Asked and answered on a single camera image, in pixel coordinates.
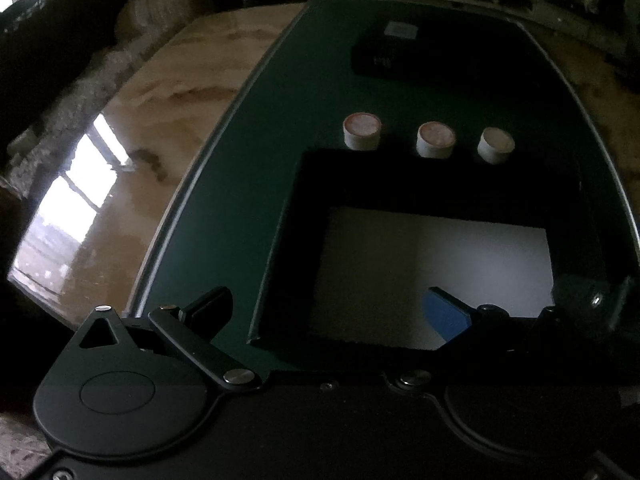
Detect plain white paper cup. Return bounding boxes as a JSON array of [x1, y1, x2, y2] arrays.
[[477, 127, 515, 164]]

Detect red-lidded white cup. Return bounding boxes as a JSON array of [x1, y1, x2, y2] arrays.
[[343, 112, 382, 151], [416, 122, 457, 159]]

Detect dark green desk mat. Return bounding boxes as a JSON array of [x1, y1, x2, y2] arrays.
[[134, 0, 639, 358]]

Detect white label sticker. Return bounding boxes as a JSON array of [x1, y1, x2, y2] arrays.
[[384, 21, 418, 40]]

